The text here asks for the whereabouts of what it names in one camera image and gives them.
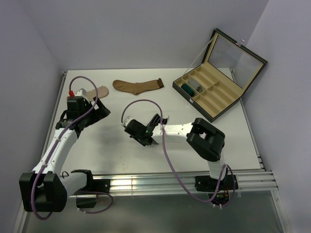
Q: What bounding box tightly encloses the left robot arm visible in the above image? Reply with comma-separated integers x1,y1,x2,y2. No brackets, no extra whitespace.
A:
19,96,110,213

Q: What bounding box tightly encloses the aluminium frame rail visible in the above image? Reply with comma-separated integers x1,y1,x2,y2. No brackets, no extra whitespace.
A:
23,171,278,200

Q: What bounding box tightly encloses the beige red reindeer sock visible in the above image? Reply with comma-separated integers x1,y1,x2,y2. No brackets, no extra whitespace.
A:
86,86,109,101

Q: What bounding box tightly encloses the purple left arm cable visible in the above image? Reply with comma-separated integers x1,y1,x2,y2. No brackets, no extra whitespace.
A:
31,76,114,220

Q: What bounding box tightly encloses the black white striped sock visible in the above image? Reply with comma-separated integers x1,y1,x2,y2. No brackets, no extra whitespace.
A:
147,114,169,127

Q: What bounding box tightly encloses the brown long sock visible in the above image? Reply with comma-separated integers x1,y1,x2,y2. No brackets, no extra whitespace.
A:
112,78,164,95

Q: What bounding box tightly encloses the green christmas bear sock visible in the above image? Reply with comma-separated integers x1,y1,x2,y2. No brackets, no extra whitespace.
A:
181,83,195,97

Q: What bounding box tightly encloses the grey striped sock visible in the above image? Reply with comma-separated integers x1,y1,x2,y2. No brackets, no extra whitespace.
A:
188,78,202,93

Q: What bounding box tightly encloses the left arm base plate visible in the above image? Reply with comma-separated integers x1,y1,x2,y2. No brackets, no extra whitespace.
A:
81,179,110,194

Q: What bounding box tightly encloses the black compartment organizer box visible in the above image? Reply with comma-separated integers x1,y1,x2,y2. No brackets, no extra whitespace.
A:
173,28,268,122

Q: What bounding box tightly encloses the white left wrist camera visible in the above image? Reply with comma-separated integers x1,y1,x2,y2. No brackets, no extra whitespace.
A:
75,88,87,99

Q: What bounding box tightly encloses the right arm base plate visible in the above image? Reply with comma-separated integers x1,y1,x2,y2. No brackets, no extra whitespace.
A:
194,175,239,192

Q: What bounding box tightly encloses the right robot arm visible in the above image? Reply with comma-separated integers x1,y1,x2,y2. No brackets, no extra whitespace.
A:
122,116,227,189

